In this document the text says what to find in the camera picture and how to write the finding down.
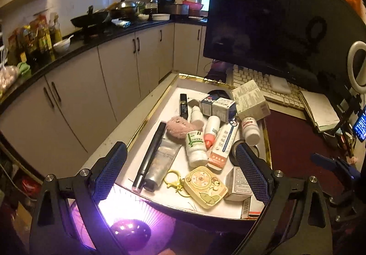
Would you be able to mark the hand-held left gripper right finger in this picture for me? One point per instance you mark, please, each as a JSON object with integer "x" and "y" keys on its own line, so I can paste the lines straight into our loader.
{"x": 251, "y": 172}

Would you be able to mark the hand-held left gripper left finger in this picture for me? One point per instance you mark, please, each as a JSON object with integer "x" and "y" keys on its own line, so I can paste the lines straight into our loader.
{"x": 110, "y": 169}

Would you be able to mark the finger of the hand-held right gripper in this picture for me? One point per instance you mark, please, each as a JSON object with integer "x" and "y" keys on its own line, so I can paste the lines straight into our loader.
{"x": 323, "y": 160}

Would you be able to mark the small white box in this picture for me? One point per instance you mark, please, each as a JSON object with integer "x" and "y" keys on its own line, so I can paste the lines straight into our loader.
{"x": 237, "y": 183}

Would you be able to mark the white box red print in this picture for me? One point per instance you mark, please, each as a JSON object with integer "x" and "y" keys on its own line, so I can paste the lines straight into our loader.
{"x": 251, "y": 209}

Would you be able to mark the orange white toothpaste box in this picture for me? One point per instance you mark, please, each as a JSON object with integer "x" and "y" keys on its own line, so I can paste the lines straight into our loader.
{"x": 224, "y": 146}

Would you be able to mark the white bottle red label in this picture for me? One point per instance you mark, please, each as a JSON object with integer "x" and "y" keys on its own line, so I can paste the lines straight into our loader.
{"x": 251, "y": 130}

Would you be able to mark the long black pen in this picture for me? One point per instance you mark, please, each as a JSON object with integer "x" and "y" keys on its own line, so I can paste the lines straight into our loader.
{"x": 150, "y": 154}

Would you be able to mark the cream cartoon case with keyring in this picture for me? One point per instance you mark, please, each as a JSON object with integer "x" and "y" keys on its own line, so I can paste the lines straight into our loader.
{"x": 203, "y": 186}

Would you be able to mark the grey cream tube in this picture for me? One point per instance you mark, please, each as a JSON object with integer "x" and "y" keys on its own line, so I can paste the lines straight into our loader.
{"x": 163, "y": 163}

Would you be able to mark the white bottle red cap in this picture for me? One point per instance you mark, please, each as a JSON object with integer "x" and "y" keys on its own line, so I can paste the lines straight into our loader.
{"x": 212, "y": 132}

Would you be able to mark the green label white bottle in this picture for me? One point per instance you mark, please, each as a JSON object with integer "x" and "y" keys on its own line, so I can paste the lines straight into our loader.
{"x": 196, "y": 149}

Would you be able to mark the large white cardboard box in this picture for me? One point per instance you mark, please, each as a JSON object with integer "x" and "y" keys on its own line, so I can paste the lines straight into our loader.
{"x": 251, "y": 100}

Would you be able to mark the blue and white medicine box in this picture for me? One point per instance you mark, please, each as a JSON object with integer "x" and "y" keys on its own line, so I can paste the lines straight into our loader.
{"x": 217, "y": 107}

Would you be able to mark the pink fuzzy pouch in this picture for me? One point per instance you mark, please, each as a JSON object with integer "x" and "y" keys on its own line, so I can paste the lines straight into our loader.
{"x": 178, "y": 132}

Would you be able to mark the small white dropper bottle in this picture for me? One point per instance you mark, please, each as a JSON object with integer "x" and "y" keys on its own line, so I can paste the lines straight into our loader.
{"x": 196, "y": 116}

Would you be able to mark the cardboard tray box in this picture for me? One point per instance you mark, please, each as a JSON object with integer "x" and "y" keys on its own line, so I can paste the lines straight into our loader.
{"x": 185, "y": 87}

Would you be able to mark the maroon cloth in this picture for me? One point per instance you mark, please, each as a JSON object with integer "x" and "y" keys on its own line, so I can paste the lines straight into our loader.
{"x": 291, "y": 143}

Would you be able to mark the stack of papers and books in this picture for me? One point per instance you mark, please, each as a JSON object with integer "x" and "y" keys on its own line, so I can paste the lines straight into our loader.
{"x": 317, "y": 112}

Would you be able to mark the smartphone with lit screen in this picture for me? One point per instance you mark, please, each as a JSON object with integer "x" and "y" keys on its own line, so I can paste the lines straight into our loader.
{"x": 360, "y": 127}

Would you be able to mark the black rounded object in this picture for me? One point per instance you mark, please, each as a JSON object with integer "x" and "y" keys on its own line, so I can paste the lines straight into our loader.
{"x": 218, "y": 94}

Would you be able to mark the lower kitchen cabinets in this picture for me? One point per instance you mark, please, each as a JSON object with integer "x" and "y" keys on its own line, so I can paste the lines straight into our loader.
{"x": 85, "y": 86}

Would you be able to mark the white foam block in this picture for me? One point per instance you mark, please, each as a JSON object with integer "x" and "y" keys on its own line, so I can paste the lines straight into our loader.
{"x": 278, "y": 84}

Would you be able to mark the white keyboard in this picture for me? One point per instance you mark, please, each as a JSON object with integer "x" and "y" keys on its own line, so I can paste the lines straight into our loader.
{"x": 251, "y": 80}

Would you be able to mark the black kitchen countertop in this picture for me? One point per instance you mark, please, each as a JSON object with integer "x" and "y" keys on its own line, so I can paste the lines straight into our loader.
{"x": 85, "y": 41}

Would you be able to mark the green cloth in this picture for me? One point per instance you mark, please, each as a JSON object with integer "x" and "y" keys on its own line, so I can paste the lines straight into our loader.
{"x": 23, "y": 68}

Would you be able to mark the white bowl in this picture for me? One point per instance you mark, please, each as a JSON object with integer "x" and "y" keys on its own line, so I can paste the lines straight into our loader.
{"x": 61, "y": 44}

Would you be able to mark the plastic bag of round produce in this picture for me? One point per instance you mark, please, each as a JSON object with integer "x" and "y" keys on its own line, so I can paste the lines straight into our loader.
{"x": 8, "y": 79}

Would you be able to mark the group of condiment bottles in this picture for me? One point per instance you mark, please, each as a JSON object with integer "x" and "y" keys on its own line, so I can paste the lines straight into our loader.
{"x": 34, "y": 40}

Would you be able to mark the black wok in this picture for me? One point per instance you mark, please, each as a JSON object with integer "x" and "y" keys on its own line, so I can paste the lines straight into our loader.
{"x": 88, "y": 19}

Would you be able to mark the black computer monitor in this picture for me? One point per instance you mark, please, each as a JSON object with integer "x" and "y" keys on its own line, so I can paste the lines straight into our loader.
{"x": 271, "y": 14}

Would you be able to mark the white dish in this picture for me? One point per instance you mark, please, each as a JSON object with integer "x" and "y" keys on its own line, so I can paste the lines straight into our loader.
{"x": 161, "y": 16}

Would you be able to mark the steel pot with lid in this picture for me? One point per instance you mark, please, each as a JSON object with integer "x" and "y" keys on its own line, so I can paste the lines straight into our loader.
{"x": 125, "y": 9}

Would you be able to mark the red basin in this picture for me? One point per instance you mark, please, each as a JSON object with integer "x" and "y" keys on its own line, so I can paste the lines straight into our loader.
{"x": 193, "y": 5}

